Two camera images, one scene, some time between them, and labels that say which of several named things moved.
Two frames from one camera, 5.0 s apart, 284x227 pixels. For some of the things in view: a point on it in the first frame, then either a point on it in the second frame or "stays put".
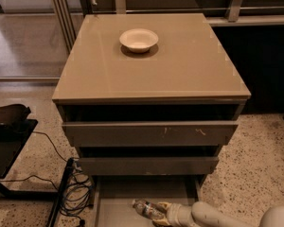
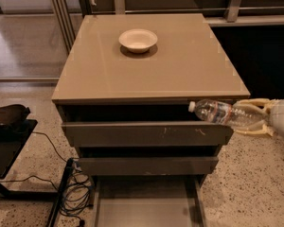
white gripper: [174, 212] → [282, 116]
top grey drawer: [150, 133] stays put
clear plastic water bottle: [149, 209] → [225, 113]
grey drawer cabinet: [149, 99] stays put
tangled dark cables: [77, 193] stays put
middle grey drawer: [152, 165] stays put
